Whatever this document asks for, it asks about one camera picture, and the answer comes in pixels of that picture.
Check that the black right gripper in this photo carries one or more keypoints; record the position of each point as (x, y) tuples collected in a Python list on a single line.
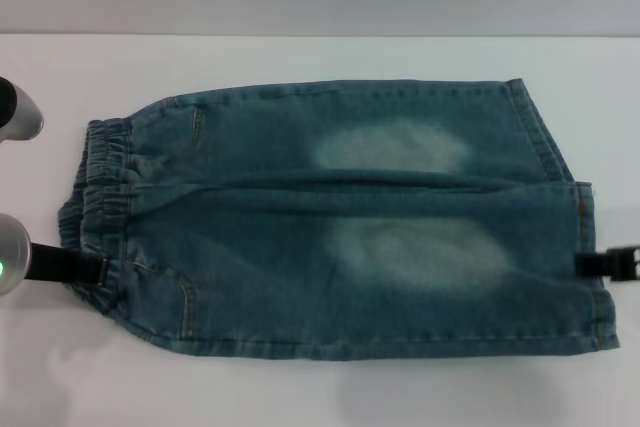
[(622, 263)]

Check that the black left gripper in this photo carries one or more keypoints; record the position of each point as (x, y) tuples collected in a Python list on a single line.
[(52, 263)]

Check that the blue denim shorts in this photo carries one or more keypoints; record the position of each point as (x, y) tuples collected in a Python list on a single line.
[(350, 197)]

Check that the left wrist camera housing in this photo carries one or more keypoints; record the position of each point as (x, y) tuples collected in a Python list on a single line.
[(25, 117)]

